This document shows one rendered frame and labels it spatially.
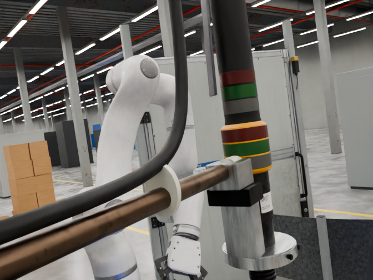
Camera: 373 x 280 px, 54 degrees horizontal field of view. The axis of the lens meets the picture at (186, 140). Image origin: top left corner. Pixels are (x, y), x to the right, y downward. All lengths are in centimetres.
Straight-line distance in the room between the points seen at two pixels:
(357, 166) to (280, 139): 447
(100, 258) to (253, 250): 74
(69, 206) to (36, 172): 834
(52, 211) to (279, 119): 246
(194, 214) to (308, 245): 128
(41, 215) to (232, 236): 20
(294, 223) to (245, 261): 197
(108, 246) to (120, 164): 23
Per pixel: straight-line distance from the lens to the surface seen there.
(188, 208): 113
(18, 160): 844
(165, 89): 111
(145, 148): 216
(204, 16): 35
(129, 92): 99
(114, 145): 100
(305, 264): 237
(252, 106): 33
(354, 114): 686
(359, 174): 699
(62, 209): 17
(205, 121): 231
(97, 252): 104
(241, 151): 33
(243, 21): 34
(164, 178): 23
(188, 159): 111
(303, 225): 229
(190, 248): 112
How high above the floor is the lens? 160
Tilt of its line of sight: 3 degrees down
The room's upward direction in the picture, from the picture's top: 8 degrees counter-clockwise
